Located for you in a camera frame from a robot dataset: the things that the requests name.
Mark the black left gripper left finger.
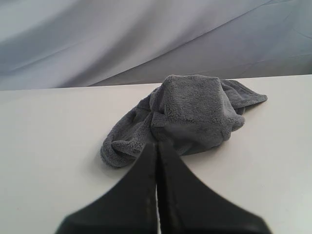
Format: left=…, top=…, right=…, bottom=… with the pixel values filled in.
left=56, top=144, right=156, bottom=234

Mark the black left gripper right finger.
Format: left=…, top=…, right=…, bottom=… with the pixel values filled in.
left=157, top=142, right=271, bottom=234

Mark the grey fleece towel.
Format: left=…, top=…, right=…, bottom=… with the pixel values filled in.
left=100, top=75, right=267, bottom=168

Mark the grey backdrop cloth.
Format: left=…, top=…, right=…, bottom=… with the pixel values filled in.
left=0, top=0, right=312, bottom=90

